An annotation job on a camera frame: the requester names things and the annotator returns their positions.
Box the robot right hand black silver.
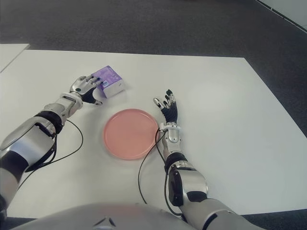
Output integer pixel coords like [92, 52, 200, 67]
[153, 89, 180, 125]

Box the robot left hand black silver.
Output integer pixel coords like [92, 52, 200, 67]
[69, 74, 103, 106]

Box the purple tissue paper pack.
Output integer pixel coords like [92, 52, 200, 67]
[92, 65, 126, 98]

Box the pink round plate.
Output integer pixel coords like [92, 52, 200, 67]
[103, 108, 161, 161]

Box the silver robot torso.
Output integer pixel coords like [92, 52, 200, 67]
[7, 202, 192, 230]

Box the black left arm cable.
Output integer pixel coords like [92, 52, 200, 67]
[18, 118, 84, 190]

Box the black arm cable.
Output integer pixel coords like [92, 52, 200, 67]
[137, 129, 185, 218]
[18, 118, 84, 190]

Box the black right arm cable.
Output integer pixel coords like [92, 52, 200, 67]
[137, 129, 185, 218]

